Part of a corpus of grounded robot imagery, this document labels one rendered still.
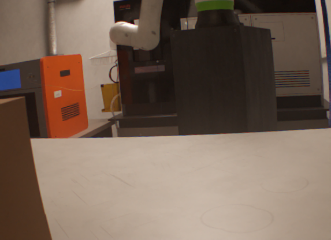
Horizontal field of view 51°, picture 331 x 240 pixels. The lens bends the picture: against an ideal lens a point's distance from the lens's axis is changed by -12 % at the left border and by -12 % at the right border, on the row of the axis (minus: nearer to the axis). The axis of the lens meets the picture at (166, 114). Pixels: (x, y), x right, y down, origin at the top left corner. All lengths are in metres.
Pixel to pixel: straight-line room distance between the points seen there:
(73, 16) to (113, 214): 3.32
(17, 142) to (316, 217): 0.30
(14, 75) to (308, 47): 1.57
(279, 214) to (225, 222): 0.06
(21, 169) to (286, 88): 1.94
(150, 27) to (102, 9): 1.94
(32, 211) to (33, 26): 3.72
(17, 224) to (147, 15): 1.45
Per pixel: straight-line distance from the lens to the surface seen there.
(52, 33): 3.70
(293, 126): 2.08
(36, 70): 1.83
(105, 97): 2.34
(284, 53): 2.11
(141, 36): 1.67
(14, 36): 4.11
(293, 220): 0.40
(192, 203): 0.46
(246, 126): 1.13
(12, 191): 0.25
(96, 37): 3.57
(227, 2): 1.21
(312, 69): 2.13
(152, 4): 1.62
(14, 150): 0.25
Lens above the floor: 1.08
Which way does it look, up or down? 9 degrees down
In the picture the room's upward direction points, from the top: 5 degrees counter-clockwise
